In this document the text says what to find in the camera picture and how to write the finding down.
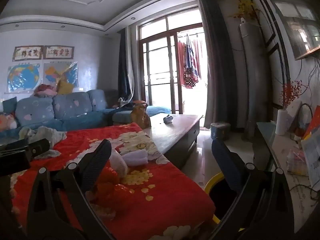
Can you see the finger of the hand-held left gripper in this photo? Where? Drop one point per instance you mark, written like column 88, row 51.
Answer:
column 37, row 148

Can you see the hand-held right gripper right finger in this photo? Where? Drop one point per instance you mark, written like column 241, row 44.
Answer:
column 225, row 165

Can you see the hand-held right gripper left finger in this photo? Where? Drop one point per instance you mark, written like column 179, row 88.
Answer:
column 96, row 163

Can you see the yellow bin with black liner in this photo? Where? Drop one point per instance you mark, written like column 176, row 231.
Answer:
column 222, row 200

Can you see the grey-green crumpled cloth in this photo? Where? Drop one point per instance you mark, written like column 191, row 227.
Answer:
column 47, row 135

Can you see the blue storage box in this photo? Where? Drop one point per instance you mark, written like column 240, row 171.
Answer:
column 220, row 131

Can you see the orange printed cushion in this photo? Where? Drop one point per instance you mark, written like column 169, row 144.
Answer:
column 8, row 122

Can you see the dark teal cushion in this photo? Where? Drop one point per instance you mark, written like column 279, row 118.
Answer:
column 8, row 105

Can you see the blue patterned sofa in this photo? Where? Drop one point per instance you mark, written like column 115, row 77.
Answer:
column 72, row 105

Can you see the pile of red clothes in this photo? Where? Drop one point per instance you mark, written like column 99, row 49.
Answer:
column 45, row 90

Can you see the wooden coffee table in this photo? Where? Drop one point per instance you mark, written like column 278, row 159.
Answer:
column 170, row 132

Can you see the dark blue clothing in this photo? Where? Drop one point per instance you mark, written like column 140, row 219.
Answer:
column 125, row 106

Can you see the brown paper bag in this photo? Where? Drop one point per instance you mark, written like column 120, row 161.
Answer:
column 140, row 116

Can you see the yellow pillow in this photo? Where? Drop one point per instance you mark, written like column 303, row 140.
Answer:
column 65, row 87

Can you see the red floral blanket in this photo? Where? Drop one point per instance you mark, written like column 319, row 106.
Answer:
column 150, row 205

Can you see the white paper roll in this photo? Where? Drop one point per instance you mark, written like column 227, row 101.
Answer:
column 281, row 122

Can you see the clear plastic bag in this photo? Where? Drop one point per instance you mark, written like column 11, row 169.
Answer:
column 297, row 162

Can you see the world map poster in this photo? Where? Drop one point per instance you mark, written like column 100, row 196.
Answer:
column 23, row 77

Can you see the small dark blue item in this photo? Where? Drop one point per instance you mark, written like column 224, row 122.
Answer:
column 168, row 119

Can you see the country map poster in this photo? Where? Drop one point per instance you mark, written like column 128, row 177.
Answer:
column 60, row 72

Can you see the white printed board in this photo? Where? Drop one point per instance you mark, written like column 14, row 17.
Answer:
column 312, row 160

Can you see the grey standing air conditioner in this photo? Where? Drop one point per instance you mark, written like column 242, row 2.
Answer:
column 255, row 80

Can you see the dark blue curtain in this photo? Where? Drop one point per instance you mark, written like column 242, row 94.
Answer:
column 125, row 75

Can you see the orange red book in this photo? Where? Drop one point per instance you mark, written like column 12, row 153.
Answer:
column 312, row 127

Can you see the framed calligraphy scroll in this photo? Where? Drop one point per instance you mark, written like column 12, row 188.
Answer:
column 59, row 52
column 28, row 53

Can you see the grey curtain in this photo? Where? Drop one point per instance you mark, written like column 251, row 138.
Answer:
column 217, row 67

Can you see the red berry branch decoration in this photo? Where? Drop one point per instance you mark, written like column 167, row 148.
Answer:
column 291, row 92

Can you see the brown framed glass door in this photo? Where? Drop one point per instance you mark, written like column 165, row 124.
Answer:
column 172, row 80

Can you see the hanging laundry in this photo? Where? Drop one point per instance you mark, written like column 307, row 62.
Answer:
column 188, row 67

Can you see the yellow artificial flowers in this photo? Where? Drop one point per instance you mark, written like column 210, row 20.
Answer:
column 246, row 6

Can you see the wall mounted television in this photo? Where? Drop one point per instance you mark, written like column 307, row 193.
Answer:
column 300, row 25

